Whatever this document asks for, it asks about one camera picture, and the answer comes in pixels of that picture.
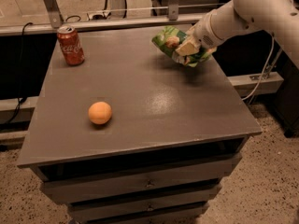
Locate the red coca-cola can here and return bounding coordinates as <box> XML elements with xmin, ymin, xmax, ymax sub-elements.
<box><xmin>57</xmin><ymin>25</ymin><xmax>85</xmax><ymax>65</ymax></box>

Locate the green rice chip bag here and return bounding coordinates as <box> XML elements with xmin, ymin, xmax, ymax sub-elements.
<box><xmin>151</xmin><ymin>25</ymin><xmax>214</xmax><ymax>67</ymax></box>

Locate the grey drawer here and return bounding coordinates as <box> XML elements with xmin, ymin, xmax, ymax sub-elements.
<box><xmin>69</xmin><ymin>183</ymin><xmax>221</xmax><ymax>221</ymax></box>
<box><xmin>85</xmin><ymin>202</ymin><xmax>209</xmax><ymax>224</ymax></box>
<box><xmin>41</xmin><ymin>153</ymin><xmax>242</xmax><ymax>203</ymax></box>

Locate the grey drawer cabinet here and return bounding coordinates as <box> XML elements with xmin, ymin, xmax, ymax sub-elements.
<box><xmin>17</xmin><ymin>23</ymin><xmax>263</xmax><ymax>224</ymax></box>

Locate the bottom grey drawer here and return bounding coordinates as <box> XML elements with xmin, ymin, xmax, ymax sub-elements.
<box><xmin>85</xmin><ymin>202</ymin><xmax>209</xmax><ymax>224</ymax></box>

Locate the top grey drawer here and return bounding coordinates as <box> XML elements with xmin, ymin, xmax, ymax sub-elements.
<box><xmin>41</xmin><ymin>153</ymin><xmax>242</xmax><ymax>203</ymax></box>

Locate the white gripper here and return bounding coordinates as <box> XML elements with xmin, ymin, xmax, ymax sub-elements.
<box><xmin>176</xmin><ymin>12</ymin><xmax>224</xmax><ymax>56</ymax></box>

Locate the white cable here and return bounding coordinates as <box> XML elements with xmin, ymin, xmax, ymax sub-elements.
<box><xmin>241</xmin><ymin>35</ymin><xmax>276</xmax><ymax>102</ymax></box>

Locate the orange fruit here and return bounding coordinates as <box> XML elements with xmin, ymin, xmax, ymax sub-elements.
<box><xmin>88</xmin><ymin>102</ymin><xmax>112</xmax><ymax>125</ymax></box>

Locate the middle grey drawer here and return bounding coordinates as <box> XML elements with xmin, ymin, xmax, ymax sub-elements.
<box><xmin>69</xmin><ymin>183</ymin><xmax>221</xmax><ymax>221</ymax></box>

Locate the grey metal railing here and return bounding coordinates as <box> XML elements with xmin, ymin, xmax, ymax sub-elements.
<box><xmin>0</xmin><ymin>0</ymin><xmax>206</xmax><ymax>36</ymax></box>

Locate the black cable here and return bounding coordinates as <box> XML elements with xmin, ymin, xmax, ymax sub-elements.
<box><xmin>2</xmin><ymin>22</ymin><xmax>34</xmax><ymax>126</ymax></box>

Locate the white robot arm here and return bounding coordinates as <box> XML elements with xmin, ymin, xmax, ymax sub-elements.
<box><xmin>176</xmin><ymin>0</ymin><xmax>299</xmax><ymax>66</ymax></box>

